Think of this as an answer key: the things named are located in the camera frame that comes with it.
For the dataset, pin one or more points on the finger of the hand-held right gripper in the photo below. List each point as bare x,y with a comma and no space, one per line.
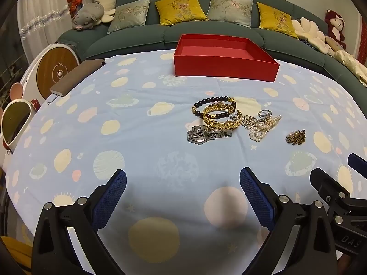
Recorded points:
325,183
358,163

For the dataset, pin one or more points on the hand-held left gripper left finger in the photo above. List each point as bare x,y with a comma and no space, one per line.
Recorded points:
110,197

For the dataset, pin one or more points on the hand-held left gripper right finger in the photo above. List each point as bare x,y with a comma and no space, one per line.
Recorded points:
256,199

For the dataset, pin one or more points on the gold wristwatch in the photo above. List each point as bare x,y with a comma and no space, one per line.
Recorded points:
294,138

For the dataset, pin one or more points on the silver wristwatch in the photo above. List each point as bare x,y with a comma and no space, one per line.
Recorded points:
197,136

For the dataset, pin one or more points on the red cardboard box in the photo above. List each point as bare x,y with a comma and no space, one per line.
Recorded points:
200,66

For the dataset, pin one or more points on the blue planet print tablecloth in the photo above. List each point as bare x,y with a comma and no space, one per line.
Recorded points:
143,149

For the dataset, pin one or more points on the cream quilted cushion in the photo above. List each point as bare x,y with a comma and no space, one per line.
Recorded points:
351,63

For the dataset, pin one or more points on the beige plush toy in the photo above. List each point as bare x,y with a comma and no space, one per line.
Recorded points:
334,44

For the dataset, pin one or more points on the white toy with dark visor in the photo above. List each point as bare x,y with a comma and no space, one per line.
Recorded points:
15,120

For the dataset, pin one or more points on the brown notebook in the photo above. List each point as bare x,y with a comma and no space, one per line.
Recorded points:
77,76

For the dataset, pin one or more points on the blue patterned cloth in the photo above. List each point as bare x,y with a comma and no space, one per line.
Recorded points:
309,44

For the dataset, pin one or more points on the white exercise machine wooden disc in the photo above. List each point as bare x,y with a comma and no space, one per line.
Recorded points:
57,68

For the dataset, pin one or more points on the red monkey plush toy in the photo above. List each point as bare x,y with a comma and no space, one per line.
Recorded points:
335,25

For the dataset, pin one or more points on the white flower cushion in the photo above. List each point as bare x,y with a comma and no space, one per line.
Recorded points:
308,31

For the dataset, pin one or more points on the yellow embroidered cushion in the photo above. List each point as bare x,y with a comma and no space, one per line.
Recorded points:
179,8
276,20

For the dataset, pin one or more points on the teal curved sofa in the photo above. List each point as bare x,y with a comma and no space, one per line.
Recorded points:
160,38

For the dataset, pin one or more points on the grey embroidered cushion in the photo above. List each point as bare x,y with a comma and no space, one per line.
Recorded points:
129,15
229,8

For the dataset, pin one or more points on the grey pig plush toy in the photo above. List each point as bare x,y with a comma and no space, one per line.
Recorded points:
87,15

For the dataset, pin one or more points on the white sheer curtain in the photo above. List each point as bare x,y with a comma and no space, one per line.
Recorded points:
43,25

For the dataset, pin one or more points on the red curtain ornament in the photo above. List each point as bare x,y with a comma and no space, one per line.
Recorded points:
75,3

